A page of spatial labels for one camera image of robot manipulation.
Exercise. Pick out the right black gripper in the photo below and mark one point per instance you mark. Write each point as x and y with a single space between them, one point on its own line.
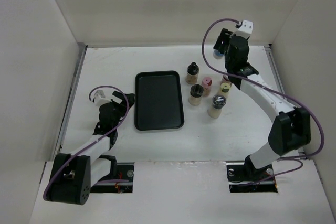
224 36

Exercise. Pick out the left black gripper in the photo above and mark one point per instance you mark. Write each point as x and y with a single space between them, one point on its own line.
123 105

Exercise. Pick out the tall blue-band spice jar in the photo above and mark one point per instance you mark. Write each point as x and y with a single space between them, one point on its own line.
217 54

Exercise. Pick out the black grinder-cap spice bottle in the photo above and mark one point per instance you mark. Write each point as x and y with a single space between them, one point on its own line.
196 93

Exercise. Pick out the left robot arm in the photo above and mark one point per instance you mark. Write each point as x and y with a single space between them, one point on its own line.
90 169

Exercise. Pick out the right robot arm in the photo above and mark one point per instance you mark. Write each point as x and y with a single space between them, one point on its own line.
290 125

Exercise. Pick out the black plastic tray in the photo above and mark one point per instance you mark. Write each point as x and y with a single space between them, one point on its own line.
158 101

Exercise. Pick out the purple-lid spice jar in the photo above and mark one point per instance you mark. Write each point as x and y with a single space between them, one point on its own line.
225 79

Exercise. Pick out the pink-cap spice bottle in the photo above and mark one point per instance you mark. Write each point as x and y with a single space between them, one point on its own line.
207 85

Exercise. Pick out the yellow-cap spice bottle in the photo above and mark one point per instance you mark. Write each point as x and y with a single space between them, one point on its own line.
224 89

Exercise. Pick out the black knob-cap spice bottle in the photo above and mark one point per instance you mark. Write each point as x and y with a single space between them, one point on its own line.
192 73

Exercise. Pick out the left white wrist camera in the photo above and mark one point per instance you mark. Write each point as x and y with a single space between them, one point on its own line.
99 98

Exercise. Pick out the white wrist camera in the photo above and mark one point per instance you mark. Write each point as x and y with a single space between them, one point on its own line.
244 29
99 98

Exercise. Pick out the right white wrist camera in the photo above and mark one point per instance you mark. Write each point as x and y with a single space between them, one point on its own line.
244 29

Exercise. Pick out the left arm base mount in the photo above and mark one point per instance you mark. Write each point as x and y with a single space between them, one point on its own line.
120 181

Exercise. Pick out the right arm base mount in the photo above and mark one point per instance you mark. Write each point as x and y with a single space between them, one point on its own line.
258 182

